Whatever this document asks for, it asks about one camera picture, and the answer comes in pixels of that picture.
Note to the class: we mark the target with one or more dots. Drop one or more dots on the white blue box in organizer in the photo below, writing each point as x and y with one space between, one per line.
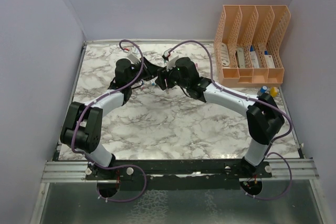
254 58

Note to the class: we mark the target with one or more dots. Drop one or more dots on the white red box in organizer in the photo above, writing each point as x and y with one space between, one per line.
269 60

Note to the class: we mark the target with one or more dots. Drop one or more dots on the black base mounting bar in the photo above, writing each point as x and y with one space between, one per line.
230 168

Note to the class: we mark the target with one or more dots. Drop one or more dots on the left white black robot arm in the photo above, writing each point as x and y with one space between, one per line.
81 130

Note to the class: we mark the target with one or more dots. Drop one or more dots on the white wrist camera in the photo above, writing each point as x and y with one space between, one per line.
170 60
134 56

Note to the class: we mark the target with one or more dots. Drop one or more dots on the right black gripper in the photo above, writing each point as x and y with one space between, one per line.
162 75

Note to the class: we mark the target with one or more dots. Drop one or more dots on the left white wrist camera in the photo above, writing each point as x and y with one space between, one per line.
134 56

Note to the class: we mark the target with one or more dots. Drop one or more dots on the yellow small bottle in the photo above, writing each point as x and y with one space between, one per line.
273 91

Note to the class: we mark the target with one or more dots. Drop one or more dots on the aluminium frame rail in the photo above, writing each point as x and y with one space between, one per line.
75 172

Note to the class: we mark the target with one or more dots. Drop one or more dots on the blue small bottle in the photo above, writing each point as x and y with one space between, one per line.
262 90

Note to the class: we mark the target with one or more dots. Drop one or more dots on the white booklet in organizer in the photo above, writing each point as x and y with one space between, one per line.
224 55

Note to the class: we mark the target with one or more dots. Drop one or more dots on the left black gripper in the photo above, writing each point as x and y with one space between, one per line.
150 69

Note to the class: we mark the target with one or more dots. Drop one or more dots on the brown cap marker pen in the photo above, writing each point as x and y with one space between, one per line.
167 89

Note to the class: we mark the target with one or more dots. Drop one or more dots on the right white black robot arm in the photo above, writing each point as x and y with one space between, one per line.
263 116

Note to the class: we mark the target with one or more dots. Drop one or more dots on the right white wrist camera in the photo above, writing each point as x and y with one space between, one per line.
170 60

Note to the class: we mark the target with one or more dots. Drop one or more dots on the orange plastic file organizer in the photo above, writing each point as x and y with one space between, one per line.
247 45

